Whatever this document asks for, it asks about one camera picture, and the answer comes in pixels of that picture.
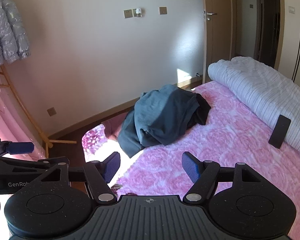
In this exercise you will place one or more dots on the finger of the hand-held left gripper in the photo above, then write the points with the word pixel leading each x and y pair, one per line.
pixel 5 165
pixel 21 148

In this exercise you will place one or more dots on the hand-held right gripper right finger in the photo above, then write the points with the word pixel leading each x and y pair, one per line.
pixel 191 167

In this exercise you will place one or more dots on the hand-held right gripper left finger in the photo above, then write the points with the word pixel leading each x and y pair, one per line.
pixel 112 167

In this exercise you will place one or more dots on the dark teal sweatshirt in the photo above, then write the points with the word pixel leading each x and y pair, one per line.
pixel 160 115

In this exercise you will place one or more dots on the wooden coat rack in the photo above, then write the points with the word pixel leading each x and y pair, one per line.
pixel 62 142

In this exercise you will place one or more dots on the pink rose blanket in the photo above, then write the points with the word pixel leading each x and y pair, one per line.
pixel 227 140

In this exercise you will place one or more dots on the black garment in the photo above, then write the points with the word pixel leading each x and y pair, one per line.
pixel 202 110

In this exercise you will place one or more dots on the black phone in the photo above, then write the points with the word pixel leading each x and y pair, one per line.
pixel 280 131

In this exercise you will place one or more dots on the grey striped pillow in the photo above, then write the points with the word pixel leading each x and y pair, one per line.
pixel 260 90

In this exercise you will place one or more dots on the silver puffer jacket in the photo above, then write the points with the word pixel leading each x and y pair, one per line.
pixel 7 30

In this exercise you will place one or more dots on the brown wooden door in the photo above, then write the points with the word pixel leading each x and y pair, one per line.
pixel 220 45

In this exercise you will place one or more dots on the white plug-in device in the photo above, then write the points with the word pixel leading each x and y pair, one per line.
pixel 138 12

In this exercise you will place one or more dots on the white wardrobe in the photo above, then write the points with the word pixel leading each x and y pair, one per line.
pixel 297 42

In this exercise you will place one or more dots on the beige wall socket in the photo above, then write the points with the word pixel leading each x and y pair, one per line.
pixel 51 111

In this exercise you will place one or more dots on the beige wall switch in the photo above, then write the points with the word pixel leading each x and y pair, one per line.
pixel 128 13
pixel 163 10

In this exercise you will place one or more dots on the dark door frame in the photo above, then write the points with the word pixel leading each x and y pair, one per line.
pixel 267 22

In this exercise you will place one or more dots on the white wall switch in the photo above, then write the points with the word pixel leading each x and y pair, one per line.
pixel 292 9

